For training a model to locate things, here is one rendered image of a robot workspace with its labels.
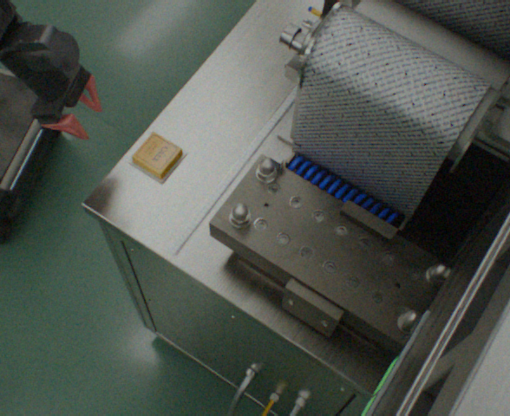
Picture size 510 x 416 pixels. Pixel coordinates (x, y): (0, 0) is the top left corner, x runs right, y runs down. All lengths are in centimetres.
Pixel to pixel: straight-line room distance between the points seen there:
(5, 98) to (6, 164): 23
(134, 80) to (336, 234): 155
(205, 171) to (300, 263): 32
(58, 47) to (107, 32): 164
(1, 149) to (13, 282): 41
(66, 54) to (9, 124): 120
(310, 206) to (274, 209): 6
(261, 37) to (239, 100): 17
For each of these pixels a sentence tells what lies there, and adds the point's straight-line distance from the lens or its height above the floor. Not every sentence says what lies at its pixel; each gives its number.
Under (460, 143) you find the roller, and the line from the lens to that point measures 100.
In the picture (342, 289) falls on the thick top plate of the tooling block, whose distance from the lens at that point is 114.
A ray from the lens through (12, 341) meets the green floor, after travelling 226.
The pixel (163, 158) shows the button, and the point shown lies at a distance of 134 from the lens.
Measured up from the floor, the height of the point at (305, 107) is 117.
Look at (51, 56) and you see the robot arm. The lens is 108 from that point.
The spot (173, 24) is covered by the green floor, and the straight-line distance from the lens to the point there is 272.
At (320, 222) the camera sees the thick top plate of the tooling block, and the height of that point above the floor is 103.
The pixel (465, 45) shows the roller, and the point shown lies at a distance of 115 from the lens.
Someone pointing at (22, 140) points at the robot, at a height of 24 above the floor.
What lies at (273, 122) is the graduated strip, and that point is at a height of 90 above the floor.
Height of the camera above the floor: 210
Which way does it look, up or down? 65 degrees down
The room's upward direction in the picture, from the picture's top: 4 degrees clockwise
